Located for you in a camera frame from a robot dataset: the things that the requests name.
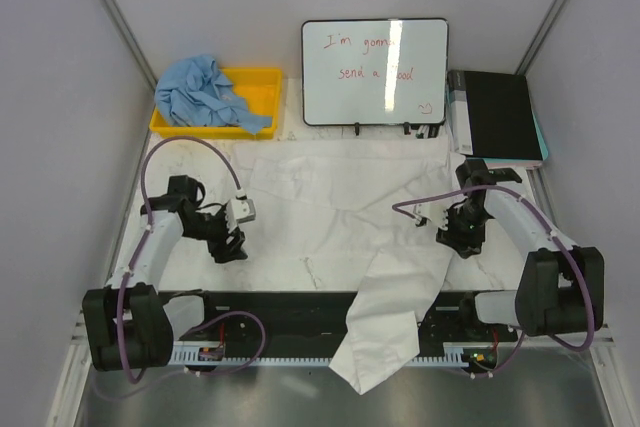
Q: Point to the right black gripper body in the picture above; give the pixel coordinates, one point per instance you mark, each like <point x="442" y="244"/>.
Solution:
<point x="466" y="228"/>

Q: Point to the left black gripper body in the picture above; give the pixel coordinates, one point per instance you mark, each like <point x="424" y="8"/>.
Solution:
<point x="217" y="234"/>

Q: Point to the white long sleeve shirt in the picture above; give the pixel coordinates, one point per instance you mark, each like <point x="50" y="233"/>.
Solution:
<point x="325" y="221"/>

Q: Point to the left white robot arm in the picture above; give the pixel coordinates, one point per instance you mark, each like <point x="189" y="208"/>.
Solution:
<point x="127" y="320"/>

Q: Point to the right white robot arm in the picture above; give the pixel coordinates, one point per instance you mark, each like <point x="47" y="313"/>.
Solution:
<point x="561" y="289"/>

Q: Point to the blue long sleeve shirt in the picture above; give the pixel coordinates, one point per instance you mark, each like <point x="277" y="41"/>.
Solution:
<point x="194" y="92"/>

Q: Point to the black whiteboard marker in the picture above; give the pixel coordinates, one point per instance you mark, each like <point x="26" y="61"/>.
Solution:
<point x="428" y="131"/>

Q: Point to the yellow plastic bin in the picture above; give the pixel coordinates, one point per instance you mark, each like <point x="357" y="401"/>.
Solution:
<point x="260" y="87"/>

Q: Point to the whiteboard with red writing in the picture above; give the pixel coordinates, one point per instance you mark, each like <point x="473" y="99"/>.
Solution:
<point x="374" y="72"/>

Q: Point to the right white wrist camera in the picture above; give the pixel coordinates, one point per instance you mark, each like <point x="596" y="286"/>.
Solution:
<point x="431" y="212"/>

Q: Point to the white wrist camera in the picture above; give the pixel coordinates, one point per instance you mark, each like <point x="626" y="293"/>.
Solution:
<point x="239" y="211"/>
<point x="431" y="212"/>

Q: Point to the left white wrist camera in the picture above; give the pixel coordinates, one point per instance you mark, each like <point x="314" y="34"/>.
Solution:
<point x="239" y="211"/>

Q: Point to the white slotted cable duct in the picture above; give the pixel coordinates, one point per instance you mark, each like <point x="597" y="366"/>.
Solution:
<point x="207" y="354"/>

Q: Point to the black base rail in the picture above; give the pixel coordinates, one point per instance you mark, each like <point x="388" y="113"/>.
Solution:
<point x="313" y="324"/>

